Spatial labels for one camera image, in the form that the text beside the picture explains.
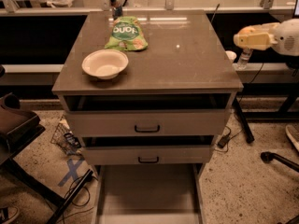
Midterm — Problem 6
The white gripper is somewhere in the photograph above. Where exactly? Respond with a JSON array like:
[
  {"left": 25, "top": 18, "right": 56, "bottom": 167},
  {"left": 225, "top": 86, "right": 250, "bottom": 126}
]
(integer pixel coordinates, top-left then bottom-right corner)
[{"left": 233, "top": 19, "right": 299, "bottom": 56}]

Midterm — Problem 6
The orange fruit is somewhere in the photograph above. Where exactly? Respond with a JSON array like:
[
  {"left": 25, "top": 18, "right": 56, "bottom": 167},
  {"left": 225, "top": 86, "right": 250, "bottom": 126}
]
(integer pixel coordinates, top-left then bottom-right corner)
[{"left": 238, "top": 26, "right": 256, "bottom": 35}]

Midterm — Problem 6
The grey drawer cabinet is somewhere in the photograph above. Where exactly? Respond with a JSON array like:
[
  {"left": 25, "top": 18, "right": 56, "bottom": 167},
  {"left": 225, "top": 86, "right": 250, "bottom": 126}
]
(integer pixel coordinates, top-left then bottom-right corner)
[{"left": 51, "top": 10, "right": 244, "bottom": 166}]

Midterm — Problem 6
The lower grey drawer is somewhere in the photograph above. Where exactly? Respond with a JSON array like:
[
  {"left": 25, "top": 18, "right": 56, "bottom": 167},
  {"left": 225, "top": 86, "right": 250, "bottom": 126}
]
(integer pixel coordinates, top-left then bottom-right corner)
[{"left": 82, "top": 146, "right": 212, "bottom": 165}]

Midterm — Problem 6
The grey drawer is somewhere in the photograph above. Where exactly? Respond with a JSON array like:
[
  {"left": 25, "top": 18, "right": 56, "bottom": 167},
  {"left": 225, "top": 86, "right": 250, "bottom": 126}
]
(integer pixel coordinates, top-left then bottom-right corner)
[
  {"left": 82, "top": 146, "right": 212, "bottom": 165},
  {"left": 65, "top": 110, "right": 229, "bottom": 137}
]

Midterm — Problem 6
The middle grey drawer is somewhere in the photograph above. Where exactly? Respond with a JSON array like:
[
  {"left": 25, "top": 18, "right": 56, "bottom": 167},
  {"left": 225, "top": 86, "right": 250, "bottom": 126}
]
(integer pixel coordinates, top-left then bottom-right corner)
[{"left": 65, "top": 110, "right": 229, "bottom": 137}]

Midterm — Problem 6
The clear plastic water bottle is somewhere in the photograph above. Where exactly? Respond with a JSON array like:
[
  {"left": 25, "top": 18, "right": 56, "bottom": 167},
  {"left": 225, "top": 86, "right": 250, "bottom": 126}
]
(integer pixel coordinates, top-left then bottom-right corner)
[{"left": 236, "top": 48, "right": 253, "bottom": 70}]

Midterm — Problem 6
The white paper cup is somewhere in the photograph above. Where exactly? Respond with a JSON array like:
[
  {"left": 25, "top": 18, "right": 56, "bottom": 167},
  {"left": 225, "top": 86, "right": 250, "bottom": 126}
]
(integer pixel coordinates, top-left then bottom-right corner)
[{"left": 225, "top": 50, "right": 236, "bottom": 63}]

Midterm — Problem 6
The grey sneaker right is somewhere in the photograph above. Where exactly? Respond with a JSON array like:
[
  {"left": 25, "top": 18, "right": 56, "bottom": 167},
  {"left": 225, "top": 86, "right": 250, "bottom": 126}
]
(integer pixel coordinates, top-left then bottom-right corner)
[{"left": 285, "top": 124, "right": 299, "bottom": 152}]

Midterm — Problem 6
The black power adapter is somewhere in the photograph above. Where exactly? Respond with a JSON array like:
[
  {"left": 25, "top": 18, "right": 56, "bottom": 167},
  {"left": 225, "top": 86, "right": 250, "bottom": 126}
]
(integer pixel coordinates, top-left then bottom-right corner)
[{"left": 217, "top": 135, "right": 230, "bottom": 148}]

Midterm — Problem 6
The black chair base leg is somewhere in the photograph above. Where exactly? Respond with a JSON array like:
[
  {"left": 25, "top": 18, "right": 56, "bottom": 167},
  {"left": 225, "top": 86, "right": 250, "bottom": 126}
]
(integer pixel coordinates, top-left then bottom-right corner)
[{"left": 260, "top": 151, "right": 299, "bottom": 173}]

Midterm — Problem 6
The green chip bag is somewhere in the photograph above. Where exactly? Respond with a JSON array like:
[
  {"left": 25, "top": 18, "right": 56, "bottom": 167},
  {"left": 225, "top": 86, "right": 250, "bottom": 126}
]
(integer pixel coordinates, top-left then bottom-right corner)
[{"left": 105, "top": 16, "right": 148, "bottom": 51}]

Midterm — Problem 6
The dark energy drink can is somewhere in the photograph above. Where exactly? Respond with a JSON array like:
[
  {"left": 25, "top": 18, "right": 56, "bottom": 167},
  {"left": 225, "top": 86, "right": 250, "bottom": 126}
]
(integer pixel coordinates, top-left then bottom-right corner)
[{"left": 110, "top": 0, "right": 122, "bottom": 20}]

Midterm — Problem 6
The white paper bowl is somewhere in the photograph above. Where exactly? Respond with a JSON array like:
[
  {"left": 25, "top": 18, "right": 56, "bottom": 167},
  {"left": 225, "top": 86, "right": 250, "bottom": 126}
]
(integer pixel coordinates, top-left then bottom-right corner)
[{"left": 81, "top": 49, "right": 129, "bottom": 79}]

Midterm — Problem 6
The sneaker bottom left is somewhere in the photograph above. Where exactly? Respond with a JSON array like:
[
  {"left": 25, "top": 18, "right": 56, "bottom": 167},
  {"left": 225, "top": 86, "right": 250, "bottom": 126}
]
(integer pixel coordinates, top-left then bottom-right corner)
[{"left": 0, "top": 206, "right": 20, "bottom": 224}]

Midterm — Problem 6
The wire basket on floor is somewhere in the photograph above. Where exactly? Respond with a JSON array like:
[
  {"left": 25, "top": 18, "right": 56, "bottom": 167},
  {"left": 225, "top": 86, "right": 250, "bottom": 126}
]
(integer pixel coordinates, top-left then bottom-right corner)
[{"left": 50, "top": 117, "right": 81, "bottom": 156}]

